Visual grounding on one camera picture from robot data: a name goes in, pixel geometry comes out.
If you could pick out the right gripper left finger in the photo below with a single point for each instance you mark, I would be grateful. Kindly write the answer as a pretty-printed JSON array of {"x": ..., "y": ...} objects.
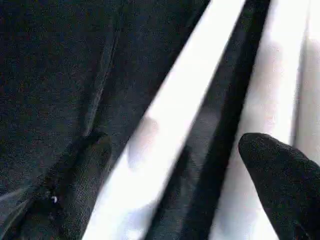
[{"x": 75, "y": 190}]

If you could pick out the black mat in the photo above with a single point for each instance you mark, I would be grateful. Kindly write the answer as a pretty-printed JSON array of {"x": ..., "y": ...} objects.
[{"x": 50, "y": 75}]

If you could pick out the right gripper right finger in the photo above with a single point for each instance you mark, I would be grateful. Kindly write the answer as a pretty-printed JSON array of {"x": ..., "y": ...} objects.
[{"x": 287, "y": 187}]

